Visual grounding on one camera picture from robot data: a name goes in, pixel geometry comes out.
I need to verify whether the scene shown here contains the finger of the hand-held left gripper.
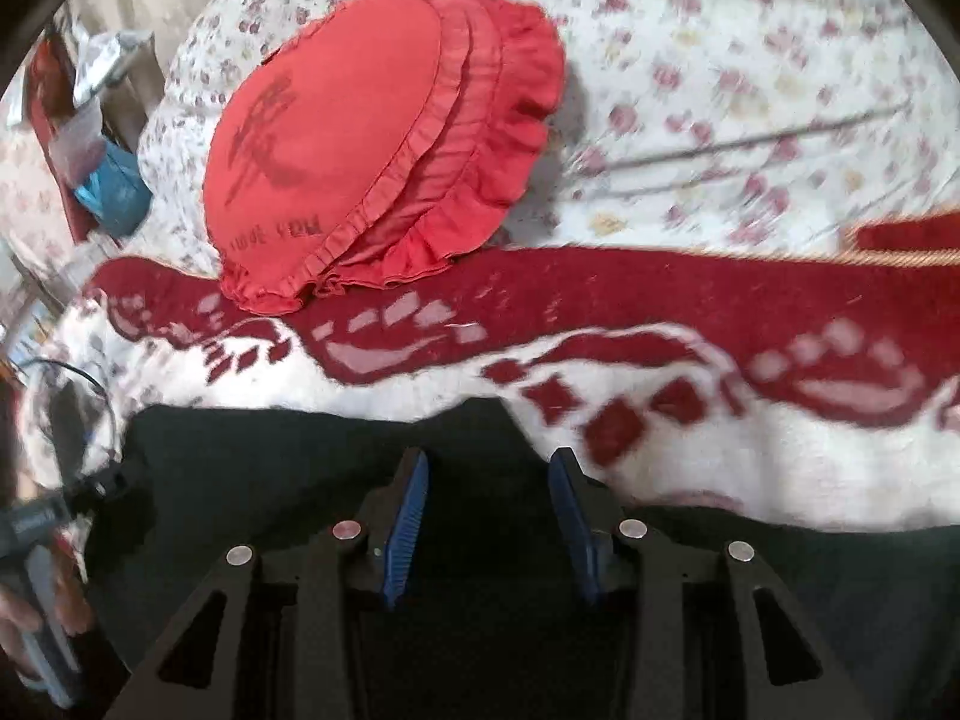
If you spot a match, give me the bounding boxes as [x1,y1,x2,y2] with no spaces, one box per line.
[63,465,130,517]

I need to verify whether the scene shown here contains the red and white patterned blanket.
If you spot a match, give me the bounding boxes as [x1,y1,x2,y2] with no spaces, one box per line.
[13,238,960,535]

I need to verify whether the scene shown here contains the red cloth with gold trim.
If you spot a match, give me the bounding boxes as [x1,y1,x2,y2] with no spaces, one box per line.
[840,211,960,269]

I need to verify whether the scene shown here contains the black cable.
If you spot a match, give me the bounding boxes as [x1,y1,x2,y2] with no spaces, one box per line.
[13,357,121,475]

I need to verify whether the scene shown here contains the black pants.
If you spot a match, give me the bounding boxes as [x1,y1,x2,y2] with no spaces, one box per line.
[81,396,960,720]

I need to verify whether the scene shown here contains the person's left hand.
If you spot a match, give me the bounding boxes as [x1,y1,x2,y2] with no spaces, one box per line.
[0,532,100,683]

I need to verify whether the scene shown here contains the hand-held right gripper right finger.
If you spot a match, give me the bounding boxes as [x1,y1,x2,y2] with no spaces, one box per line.
[547,447,875,720]

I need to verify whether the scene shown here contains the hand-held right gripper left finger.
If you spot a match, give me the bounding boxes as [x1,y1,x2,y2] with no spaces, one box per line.
[103,447,431,720]

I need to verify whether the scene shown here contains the blue plastic bag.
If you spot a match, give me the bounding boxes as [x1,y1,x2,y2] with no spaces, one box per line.
[73,136,154,238]

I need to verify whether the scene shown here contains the white floral bed sheet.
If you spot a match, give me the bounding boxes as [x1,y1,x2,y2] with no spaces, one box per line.
[137,0,960,280]

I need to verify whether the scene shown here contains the silver foil bag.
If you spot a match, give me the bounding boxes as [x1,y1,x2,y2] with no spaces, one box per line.
[73,28,155,102]

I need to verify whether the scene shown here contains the red heart-shaped ruffled cushion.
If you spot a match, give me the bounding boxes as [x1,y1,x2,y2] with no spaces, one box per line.
[202,0,568,317]

